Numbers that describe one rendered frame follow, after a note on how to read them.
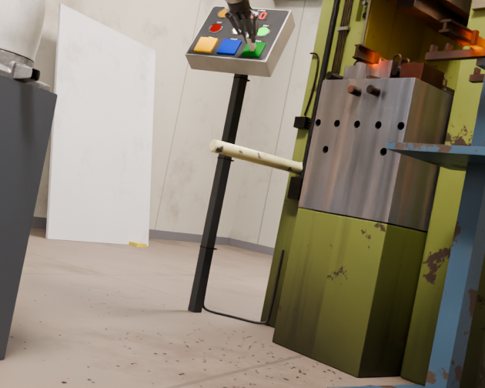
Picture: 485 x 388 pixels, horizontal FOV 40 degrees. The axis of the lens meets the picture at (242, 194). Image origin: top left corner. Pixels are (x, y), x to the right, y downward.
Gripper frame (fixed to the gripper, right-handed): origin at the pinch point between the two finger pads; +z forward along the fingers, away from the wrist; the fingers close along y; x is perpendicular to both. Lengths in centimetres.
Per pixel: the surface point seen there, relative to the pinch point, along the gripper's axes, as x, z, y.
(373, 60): -4.6, -0.7, 46.8
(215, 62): -5.5, 6.8, -14.6
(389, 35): 29, 19, 41
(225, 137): -22.5, 29.2, -9.6
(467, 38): -35, -40, 82
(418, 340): -77, 45, 77
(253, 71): -5.5, 9.3, 0.8
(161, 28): 189, 178, -208
